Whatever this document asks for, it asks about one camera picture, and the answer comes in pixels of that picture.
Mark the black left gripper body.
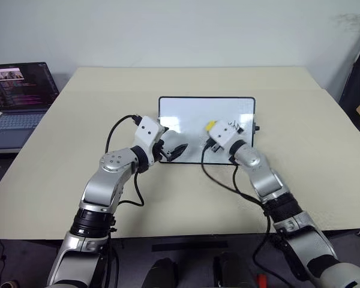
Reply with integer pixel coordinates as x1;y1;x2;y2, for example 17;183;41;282
152;138;173;164

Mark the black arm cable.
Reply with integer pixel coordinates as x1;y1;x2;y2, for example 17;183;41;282
201;140;292;288
106;114;145;208

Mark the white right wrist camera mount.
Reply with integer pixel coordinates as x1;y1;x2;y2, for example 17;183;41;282
209;119;242;149

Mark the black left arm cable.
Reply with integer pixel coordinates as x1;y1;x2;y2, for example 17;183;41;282
106;114;145;208

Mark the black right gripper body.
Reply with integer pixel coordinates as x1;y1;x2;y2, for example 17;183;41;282
211;140;227;155

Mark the grey open laptop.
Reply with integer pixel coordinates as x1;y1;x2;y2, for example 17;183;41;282
0;61;61;155

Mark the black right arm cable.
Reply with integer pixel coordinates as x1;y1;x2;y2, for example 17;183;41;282
201;140;292;288

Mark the black framed whiteboard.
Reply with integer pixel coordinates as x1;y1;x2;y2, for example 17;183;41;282
157;95;257;166

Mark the thin black floor cable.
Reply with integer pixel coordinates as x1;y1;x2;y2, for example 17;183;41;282
0;239;7;280

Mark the red tool handle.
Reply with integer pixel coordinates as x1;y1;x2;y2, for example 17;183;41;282
256;273;270;288

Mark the black leaning panel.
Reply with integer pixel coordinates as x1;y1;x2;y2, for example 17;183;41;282
338;23;360;133

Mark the dark rounded shape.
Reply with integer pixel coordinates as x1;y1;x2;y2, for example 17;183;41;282
212;251;256;288

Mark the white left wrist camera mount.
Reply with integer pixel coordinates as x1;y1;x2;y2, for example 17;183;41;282
134;116;167;165

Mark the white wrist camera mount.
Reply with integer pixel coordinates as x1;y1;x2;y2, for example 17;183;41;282
209;119;242;149
134;116;167;165

